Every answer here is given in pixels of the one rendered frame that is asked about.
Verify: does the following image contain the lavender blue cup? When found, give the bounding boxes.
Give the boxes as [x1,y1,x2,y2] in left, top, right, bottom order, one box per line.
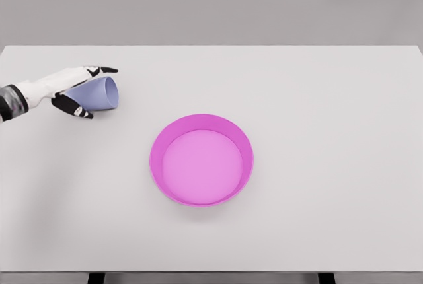
[63,75,120,112]

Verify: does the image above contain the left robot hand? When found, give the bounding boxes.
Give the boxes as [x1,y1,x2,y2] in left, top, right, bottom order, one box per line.
[36,65,119,120]

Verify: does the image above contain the pink round plate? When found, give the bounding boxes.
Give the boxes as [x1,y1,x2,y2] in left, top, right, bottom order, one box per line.
[149,114,256,207]

